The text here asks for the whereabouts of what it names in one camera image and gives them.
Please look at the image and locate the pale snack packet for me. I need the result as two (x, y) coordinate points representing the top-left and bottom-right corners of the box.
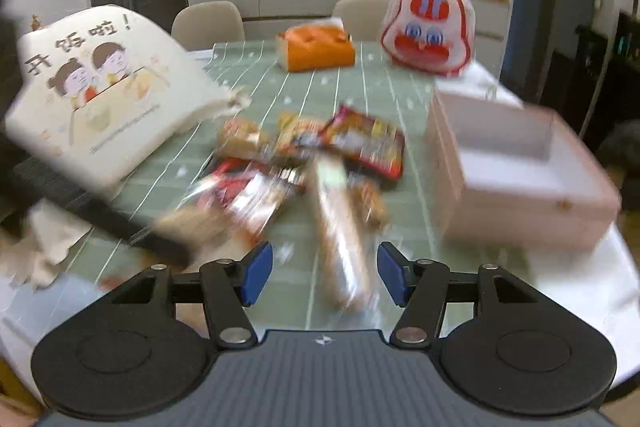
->
(155, 202), (251, 258)

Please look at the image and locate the red white snack packet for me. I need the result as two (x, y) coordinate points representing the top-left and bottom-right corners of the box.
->
(195, 157), (308, 238)

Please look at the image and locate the large red snack packet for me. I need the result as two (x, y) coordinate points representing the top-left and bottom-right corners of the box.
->
(320, 104), (406, 182)

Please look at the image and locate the pink box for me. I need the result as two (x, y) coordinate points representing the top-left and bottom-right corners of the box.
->
(425, 89), (623, 250)

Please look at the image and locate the beige dining chair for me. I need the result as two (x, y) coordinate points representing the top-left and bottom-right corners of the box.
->
(171, 1), (246, 50)
(332, 0), (401, 42)

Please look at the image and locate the small brown snack packet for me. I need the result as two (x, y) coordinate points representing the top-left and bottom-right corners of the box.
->
(350, 179), (391, 228)

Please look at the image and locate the brown bread packet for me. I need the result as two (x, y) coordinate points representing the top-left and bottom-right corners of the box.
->
(216, 116), (271, 160)

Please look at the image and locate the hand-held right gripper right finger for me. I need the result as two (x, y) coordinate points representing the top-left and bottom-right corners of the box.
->
(376, 242), (543, 350)

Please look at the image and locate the red white rabbit bag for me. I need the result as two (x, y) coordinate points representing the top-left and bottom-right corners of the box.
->
(380, 0), (476, 80)

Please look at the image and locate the long clear snack packet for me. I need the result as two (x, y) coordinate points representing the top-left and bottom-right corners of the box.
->
(307, 154), (373, 313)

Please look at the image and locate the yellow orange snack packet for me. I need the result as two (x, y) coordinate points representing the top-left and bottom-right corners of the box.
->
(272, 111), (331, 158)

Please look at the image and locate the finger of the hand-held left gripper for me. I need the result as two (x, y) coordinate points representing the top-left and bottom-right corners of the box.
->
(12, 159), (193, 267)

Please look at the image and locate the black cabinet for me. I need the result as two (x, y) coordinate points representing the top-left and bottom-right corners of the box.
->
(572, 9), (640, 142)

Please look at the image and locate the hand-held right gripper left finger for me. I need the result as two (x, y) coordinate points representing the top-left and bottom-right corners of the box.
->
(102, 242), (274, 350)

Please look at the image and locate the orange tissue pack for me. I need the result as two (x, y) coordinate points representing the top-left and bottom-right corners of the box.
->
(275, 19), (357, 72)

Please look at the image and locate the green checkered tablecloth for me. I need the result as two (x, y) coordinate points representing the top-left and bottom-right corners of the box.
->
(60, 39), (451, 348)

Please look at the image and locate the white cartoon print bag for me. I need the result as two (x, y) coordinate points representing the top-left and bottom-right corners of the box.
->
(5, 4), (251, 192)

